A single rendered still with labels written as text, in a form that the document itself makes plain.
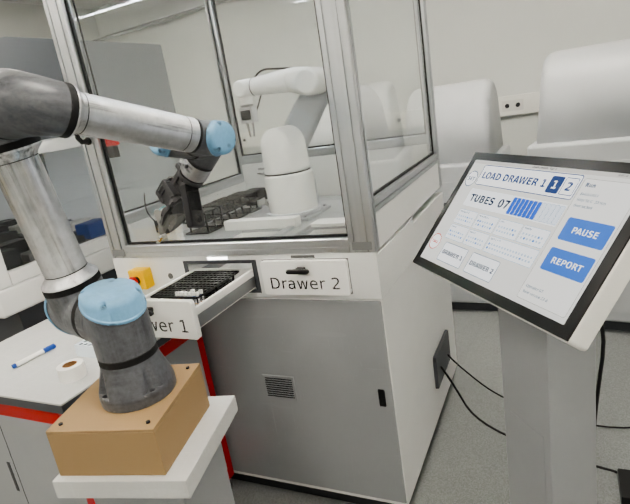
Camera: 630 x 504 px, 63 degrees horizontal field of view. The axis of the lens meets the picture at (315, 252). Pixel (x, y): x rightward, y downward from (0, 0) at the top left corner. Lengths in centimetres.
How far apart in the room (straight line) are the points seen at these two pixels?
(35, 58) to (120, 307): 153
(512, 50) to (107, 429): 402
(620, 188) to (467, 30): 369
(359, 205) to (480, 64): 322
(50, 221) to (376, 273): 85
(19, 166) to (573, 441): 124
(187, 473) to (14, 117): 68
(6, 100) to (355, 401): 126
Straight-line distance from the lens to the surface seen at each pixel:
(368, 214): 145
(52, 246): 113
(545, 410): 123
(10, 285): 221
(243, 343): 182
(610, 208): 98
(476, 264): 112
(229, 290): 157
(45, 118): 99
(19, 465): 181
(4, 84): 100
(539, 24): 450
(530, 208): 109
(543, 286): 97
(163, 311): 147
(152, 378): 109
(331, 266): 152
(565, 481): 134
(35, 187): 111
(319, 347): 168
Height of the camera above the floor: 137
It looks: 16 degrees down
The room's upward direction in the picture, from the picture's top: 9 degrees counter-clockwise
